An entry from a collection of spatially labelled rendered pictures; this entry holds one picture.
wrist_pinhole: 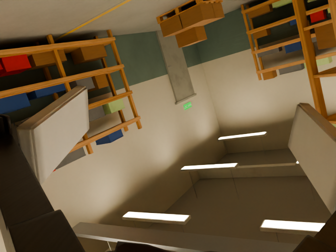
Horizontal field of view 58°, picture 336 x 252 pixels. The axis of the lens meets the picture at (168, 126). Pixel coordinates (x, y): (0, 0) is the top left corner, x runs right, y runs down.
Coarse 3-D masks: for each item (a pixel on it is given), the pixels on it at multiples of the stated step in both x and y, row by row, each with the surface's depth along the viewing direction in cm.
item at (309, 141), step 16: (304, 112) 17; (304, 128) 17; (320, 128) 15; (288, 144) 19; (304, 144) 16; (320, 144) 15; (304, 160) 16; (320, 160) 14; (320, 176) 14; (320, 192) 14
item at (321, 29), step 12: (300, 0) 285; (312, 0) 288; (300, 12) 286; (300, 24) 289; (324, 24) 263; (300, 36) 294; (324, 36) 283; (312, 48) 293; (312, 60) 294; (312, 72) 296; (324, 72) 290; (312, 84) 300; (312, 96) 306; (324, 108) 303
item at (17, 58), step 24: (24, 48) 477; (48, 48) 511; (72, 48) 568; (96, 48) 609; (0, 72) 471; (48, 72) 557; (96, 72) 586; (120, 72) 649; (0, 96) 443; (24, 96) 476; (120, 96) 628; (96, 144) 620
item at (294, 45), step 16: (272, 0) 802; (288, 0) 789; (304, 0) 807; (256, 16) 873; (320, 16) 760; (256, 32) 861; (256, 48) 909; (272, 48) 843; (288, 48) 826; (256, 64) 881; (288, 64) 829; (304, 64) 818; (320, 64) 794
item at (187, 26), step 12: (192, 0) 589; (216, 0) 615; (168, 12) 636; (180, 12) 612; (192, 12) 596; (204, 12) 587; (216, 12) 616; (168, 24) 644; (180, 24) 625; (192, 24) 605; (204, 24) 666; (180, 36) 681; (192, 36) 662; (204, 36) 677
